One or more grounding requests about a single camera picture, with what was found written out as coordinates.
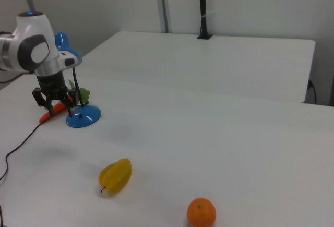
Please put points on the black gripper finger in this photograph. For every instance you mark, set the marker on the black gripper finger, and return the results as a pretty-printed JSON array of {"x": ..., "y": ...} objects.
[
  {"x": 41, "y": 99},
  {"x": 71, "y": 99}
]

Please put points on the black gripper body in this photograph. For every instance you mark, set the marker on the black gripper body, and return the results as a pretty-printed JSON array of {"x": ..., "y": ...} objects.
[{"x": 50, "y": 86}]

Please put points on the blue gooseneck desk lamp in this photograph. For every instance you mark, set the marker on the blue gooseneck desk lamp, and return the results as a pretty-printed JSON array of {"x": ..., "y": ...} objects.
[{"x": 83, "y": 117}]

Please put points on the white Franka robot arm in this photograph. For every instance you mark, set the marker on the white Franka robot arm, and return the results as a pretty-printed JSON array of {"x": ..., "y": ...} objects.
[{"x": 26, "y": 36}]

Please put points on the orange toy carrot with leaves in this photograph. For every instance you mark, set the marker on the orange toy carrot with leaves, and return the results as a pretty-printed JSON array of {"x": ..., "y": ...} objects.
[{"x": 45, "y": 117}]

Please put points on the yellow toy starfruit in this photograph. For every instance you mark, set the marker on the yellow toy starfruit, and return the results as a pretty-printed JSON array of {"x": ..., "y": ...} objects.
[{"x": 116, "y": 176}]

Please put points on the white side table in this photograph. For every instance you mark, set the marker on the white side table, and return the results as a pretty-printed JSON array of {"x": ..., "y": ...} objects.
[{"x": 208, "y": 65}]

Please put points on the orange toy tangerine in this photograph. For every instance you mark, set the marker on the orange toy tangerine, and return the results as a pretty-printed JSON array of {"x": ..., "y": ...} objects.
[{"x": 201, "y": 212}]

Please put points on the grey metal partition post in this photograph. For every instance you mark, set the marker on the grey metal partition post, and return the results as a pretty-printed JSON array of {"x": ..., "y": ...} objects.
[{"x": 164, "y": 2}]

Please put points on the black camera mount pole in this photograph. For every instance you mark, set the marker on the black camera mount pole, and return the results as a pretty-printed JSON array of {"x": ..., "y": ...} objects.
[{"x": 203, "y": 7}]

